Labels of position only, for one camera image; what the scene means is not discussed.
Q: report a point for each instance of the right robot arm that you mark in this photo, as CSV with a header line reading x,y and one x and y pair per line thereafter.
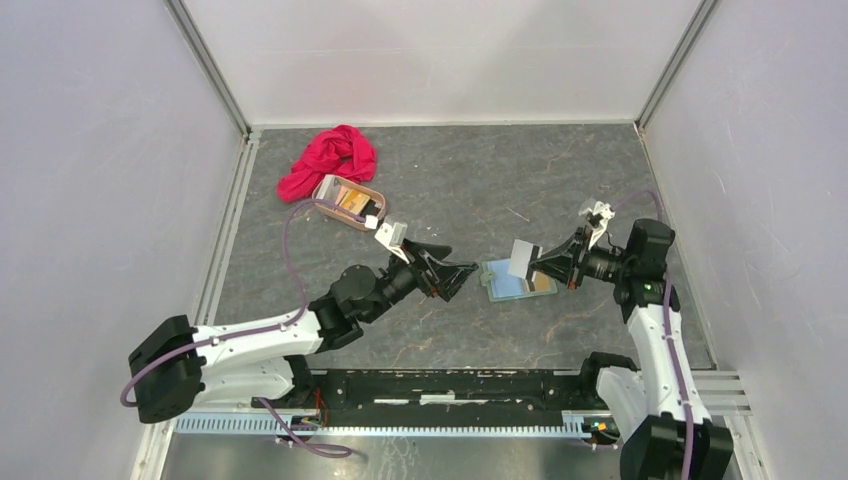
x,y
666,430

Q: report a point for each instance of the silver striped card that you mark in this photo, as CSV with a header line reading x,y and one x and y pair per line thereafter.
x,y
522,254

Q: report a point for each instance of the aluminium frame rail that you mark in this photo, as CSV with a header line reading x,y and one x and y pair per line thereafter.
x,y
253,418

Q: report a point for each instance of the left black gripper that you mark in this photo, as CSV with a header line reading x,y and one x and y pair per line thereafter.
x,y
446,279

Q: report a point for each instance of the stack of upright cards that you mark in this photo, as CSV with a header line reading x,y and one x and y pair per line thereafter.
x,y
328,189

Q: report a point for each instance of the gold card in tray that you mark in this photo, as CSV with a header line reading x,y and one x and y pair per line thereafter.
x,y
352,200

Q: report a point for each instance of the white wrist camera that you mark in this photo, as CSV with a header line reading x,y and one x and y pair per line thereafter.
x,y
597,215
389,234

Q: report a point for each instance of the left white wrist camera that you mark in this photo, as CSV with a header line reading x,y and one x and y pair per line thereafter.
x,y
389,234

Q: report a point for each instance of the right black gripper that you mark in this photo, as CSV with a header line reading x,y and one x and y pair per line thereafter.
x,y
558,262

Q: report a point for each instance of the green card holder wallet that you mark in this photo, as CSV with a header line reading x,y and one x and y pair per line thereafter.
x,y
500,285

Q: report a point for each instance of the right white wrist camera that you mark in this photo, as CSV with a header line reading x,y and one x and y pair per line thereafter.
x,y
597,215

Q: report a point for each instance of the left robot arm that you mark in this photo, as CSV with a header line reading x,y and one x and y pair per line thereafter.
x,y
180,366

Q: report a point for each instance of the pink oval card tray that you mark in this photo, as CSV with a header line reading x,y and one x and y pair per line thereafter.
x,y
376,206

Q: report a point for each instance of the red crumpled cloth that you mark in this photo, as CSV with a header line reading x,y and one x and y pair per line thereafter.
x,y
341,151

